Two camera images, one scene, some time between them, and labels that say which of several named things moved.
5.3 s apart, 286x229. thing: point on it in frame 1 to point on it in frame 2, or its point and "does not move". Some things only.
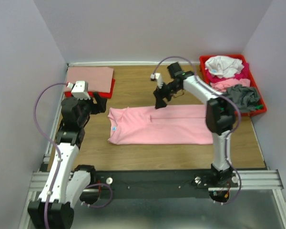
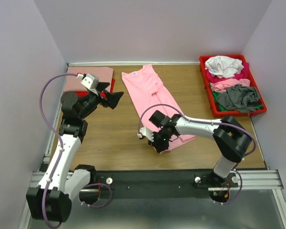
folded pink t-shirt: (100, 79) does not move
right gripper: (159, 95) to (159, 147)
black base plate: (158, 184) does not move
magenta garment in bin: (244, 74) does not move
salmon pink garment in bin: (222, 85) does not move
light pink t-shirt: (172, 124) to (149, 93)
